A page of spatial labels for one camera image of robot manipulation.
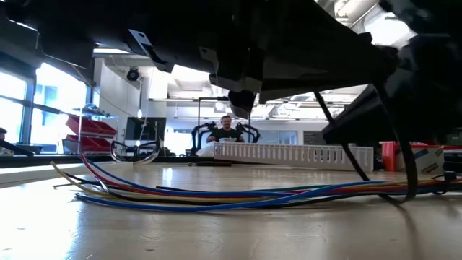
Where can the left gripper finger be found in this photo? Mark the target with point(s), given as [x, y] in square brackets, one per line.
[325, 72]

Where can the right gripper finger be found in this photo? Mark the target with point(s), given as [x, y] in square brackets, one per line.
[357, 122]

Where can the white plastic strip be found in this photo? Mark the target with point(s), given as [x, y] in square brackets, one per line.
[36, 173]

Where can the black background robot arm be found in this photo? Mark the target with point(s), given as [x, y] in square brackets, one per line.
[252, 131]
[196, 139]

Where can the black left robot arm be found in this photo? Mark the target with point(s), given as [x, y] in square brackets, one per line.
[72, 21]

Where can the person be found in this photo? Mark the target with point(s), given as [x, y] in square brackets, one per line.
[225, 134]
[2, 134]

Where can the black ceiling spotlight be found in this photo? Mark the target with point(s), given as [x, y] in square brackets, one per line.
[132, 74]

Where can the long ceiling light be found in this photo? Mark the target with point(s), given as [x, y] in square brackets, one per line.
[108, 51]

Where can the black monitor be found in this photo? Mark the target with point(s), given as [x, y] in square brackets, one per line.
[139, 129]

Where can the clear safety glasses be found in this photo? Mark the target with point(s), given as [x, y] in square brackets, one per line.
[134, 151]

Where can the red storage bin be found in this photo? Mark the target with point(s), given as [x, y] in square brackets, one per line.
[86, 144]
[90, 126]

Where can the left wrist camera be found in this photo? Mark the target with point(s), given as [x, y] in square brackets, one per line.
[242, 103]

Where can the silver ventilation duct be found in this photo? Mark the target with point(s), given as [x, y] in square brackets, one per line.
[382, 29]

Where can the black background station frame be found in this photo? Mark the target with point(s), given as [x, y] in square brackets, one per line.
[199, 119]

